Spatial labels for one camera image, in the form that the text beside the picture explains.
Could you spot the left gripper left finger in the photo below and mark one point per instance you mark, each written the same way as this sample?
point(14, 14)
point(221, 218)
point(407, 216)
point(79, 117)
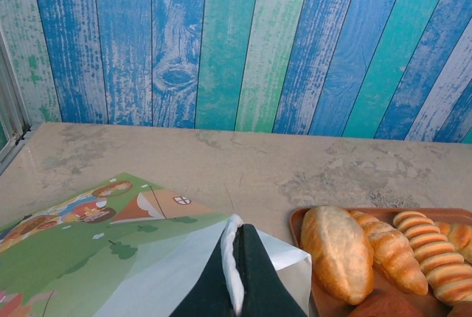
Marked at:
point(206, 295)

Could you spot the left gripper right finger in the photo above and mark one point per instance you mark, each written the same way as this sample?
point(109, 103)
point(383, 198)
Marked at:
point(262, 284)

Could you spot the pale oval bread roll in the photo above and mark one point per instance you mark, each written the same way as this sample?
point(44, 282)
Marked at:
point(335, 254)

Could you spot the white printed paper bag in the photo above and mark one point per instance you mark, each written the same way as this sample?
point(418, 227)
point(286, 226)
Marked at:
point(110, 258)

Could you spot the reddish brown bread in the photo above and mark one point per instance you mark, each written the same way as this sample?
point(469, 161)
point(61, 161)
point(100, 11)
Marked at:
point(383, 306)

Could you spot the golden croissant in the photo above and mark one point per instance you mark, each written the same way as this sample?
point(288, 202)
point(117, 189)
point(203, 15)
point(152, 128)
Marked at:
point(394, 254)

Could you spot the brown plastic tray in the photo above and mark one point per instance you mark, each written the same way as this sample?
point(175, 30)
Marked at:
point(402, 214)

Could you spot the ridged golden bread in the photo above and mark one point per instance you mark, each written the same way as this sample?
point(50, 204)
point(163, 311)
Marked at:
point(439, 261)

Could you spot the dark brown bread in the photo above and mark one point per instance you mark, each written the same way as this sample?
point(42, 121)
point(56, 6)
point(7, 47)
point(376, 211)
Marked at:
point(462, 310)

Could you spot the small golden bread roll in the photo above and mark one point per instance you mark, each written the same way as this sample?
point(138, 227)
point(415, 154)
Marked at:
point(459, 234)

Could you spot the aluminium table edge rail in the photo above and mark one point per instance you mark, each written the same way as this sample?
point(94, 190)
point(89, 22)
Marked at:
point(16, 143)

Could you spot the aluminium corner post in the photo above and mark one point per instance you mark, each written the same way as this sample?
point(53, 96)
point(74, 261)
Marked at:
point(11, 92)

